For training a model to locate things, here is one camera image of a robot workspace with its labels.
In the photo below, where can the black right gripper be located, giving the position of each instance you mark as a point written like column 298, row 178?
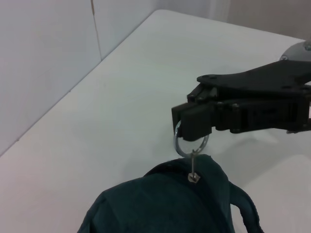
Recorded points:
column 272, row 97

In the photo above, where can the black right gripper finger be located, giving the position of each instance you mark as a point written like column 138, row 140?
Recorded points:
column 192, row 121

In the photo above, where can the dark teal insulated lunch bag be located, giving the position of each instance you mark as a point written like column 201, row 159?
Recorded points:
column 158, row 199

